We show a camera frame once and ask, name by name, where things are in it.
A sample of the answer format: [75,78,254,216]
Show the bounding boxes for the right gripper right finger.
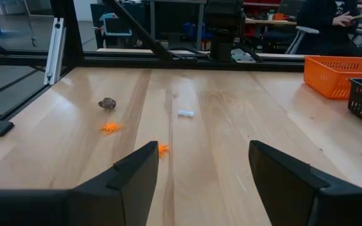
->
[248,140,362,226]

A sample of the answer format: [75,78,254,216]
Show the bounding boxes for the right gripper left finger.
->
[0,141,159,226]

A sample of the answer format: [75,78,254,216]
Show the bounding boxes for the orange plastic spider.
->
[100,122,123,135]
[158,143,171,158]

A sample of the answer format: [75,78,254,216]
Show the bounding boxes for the translucent smoky plastic skull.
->
[98,97,117,110]

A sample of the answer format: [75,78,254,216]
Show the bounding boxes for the orange plastic basket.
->
[303,55,362,100]

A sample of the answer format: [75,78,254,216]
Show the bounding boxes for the silver aluminium profile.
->
[43,17,66,86]

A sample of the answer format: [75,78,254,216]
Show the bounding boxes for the grey office chair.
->
[286,26,362,59]

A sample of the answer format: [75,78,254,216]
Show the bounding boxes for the person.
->
[295,0,362,57]

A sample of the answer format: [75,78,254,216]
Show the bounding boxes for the wooden background table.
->
[245,17,298,26]

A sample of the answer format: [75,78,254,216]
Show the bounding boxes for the teal framed device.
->
[101,12,133,37]

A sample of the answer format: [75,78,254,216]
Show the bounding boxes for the person's hand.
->
[332,11,354,28]

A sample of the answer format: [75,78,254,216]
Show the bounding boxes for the grey metal table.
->
[149,0,206,51]

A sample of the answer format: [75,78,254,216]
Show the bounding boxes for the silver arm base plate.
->
[231,48,256,63]

